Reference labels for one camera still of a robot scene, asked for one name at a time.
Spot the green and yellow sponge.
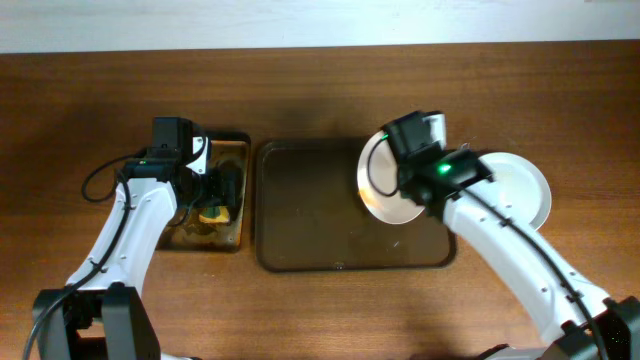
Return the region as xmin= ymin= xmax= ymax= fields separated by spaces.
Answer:
xmin=198 ymin=206 xmax=231 ymax=224

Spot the white plate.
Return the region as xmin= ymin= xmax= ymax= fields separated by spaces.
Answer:
xmin=480 ymin=152 xmax=552 ymax=230
xmin=356 ymin=131 xmax=424 ymax=225

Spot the small black sponge tray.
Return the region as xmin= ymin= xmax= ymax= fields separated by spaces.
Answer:
xmin=157 ymin=130 xmax=251 ymax=253

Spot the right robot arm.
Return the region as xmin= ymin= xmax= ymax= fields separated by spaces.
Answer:
xmin=381 ymin=111 xmax=639 ymax=359

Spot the white plate top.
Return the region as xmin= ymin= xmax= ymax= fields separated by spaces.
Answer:
xmin=356 ymin=131 xmax=424 ymax=225

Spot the large brown serving tray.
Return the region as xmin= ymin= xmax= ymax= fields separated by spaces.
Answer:
xmin=254 ymin=138 xmax=457 ymax=272

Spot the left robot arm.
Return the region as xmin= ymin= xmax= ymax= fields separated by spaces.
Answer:
xmin=22 ymin=117 xmax=251 ymax=359

